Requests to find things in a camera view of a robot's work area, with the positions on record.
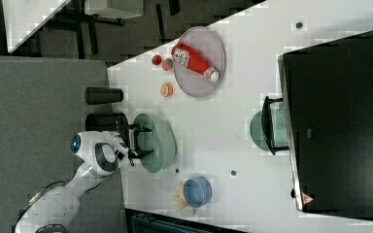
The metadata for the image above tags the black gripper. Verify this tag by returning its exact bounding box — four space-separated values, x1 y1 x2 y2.
128 124 154 159

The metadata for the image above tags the green plastic strainer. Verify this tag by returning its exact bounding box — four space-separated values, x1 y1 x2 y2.
133 114 177 173

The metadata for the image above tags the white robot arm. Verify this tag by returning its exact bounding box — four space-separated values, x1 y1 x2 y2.
12 124 152 233

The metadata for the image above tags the toy orange slice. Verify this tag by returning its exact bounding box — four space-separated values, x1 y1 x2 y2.
160 83 174 97

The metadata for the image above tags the yellow toy banana peel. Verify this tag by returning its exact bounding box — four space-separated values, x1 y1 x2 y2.
171 183 196 216

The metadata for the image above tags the blue bowl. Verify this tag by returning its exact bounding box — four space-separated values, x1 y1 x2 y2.
183 177 213 208

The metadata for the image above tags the grey round plate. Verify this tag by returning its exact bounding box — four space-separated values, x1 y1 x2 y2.
174 26 225 97

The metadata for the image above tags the pink toy strawberry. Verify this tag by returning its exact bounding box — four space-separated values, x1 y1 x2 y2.
161 58 173 71

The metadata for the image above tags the dark red toy strawberry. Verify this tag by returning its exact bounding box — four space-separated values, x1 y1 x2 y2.
152 54 162 65

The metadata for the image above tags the red ketchup bottle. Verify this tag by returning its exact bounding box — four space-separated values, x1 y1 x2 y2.
171 43 220 83

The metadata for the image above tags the grey side table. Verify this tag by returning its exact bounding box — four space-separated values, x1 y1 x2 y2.
0 56 111 233

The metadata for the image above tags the green plastic mug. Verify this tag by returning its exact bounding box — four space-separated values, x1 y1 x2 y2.
250 110 288 151

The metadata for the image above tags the black toaster oven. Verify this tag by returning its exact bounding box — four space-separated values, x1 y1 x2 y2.
277 30 373 220

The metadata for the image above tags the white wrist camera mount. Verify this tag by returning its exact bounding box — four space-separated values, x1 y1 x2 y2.
112 132 129 161

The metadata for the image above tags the lower black cylinder post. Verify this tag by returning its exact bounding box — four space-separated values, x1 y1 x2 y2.
85 113 128 136

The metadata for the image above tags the black cylinder post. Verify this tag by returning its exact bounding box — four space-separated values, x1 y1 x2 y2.
85 113 128 136
85 86 123 105

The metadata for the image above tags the upper black cylinder post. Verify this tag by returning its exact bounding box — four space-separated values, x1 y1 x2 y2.
85 86 123 105

